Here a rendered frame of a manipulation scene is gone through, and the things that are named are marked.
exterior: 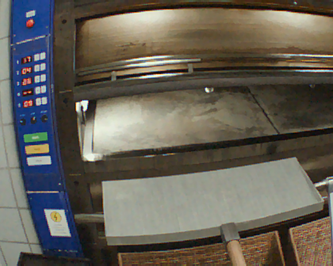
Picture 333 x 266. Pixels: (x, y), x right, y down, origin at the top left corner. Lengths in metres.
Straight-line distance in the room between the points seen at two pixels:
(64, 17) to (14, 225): 0.76
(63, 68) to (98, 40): 0.13
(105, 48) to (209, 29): 0.30
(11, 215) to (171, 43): 0.80
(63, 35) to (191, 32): 0.38
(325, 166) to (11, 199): 1.12
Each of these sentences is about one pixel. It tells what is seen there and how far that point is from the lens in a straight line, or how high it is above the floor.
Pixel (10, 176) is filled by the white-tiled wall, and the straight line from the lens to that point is 1.96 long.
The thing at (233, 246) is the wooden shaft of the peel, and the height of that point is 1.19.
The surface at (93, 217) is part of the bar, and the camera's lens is 1.57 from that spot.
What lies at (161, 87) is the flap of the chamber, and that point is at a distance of 1.69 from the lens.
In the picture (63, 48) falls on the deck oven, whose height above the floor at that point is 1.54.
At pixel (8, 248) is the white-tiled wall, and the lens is 2.12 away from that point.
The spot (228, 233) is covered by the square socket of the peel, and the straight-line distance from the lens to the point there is 1.37.
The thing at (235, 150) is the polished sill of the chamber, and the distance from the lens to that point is 1.93.
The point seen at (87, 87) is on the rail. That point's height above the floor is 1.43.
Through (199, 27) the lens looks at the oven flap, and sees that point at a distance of 1.82.
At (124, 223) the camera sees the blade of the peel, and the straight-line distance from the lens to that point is 1.51.
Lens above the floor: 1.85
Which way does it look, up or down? 19 degrees down
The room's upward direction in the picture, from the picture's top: 5 degrees counter-clockwise
